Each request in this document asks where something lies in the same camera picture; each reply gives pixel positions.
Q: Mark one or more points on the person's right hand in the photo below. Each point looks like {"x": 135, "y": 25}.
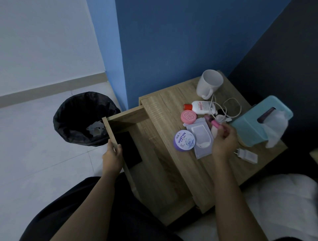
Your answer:
{"x": 224, "y": 145}

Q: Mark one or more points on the person's right fingers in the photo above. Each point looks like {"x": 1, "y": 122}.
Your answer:
{"x": 227, "y": 130}

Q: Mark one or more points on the crumpled white tissue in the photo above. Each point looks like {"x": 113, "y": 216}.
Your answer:
{"x": 95, "y": 127}

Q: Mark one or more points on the black shorts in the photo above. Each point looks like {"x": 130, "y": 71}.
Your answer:
{"x": 124, "y": 223}

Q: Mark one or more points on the purple round cream jar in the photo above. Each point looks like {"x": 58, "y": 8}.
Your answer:
{"x": 183, "y": 140}

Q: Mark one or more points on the white charger adapter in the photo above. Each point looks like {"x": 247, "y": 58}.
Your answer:
{"x": 247, "y": 156}

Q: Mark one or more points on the pink round compact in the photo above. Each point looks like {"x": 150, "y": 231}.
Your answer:
{"x": 188, "y": 117}

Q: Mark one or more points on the person's left forearm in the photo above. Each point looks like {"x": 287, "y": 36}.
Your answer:
{"x": 92, "y": 206}

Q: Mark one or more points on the teal tissue box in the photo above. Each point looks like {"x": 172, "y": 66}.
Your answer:
{"x": 251, "y": 121}

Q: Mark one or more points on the trash bin with black bag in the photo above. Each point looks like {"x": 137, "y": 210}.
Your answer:
{"x": 74, "y": 111}

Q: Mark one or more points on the wooden nightstand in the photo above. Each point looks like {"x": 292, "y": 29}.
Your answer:
{"x": 174, "y": 109}

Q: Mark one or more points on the person's left hand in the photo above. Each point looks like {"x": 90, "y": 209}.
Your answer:
{"x": 112, "y": 161}

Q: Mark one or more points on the person's right forearm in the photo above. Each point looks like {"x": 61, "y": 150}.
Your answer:
{"x": 234, "y": 198}

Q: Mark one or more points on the wooden drawer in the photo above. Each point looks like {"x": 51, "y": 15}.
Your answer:
{"x": 124, "y": 116}

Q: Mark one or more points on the small white bottle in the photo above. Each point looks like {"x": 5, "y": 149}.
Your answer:
{"x": 213, "y": 131}

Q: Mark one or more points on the white bedding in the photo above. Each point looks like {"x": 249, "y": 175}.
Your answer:
{"x": 280, "y": 208}

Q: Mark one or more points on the white lotion bottle orange cap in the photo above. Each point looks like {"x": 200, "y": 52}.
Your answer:
{"x": 201, "y": 106}

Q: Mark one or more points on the white mug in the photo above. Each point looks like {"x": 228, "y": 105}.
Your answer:
{"x": 210, "y": 83}

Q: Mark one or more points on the person's left thumb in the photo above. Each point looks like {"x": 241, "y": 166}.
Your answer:
{"x": 110, "y": 147}

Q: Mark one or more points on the white wet wipes packet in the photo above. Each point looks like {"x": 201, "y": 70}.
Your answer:
{"x": 200, "y": 136}

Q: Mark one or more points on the white facial tissue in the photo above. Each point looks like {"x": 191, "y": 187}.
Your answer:
{"x": 275, "y": 129}

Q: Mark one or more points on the pink lip balm tube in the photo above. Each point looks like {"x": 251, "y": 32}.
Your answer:
{"x": 215, "y": 123}

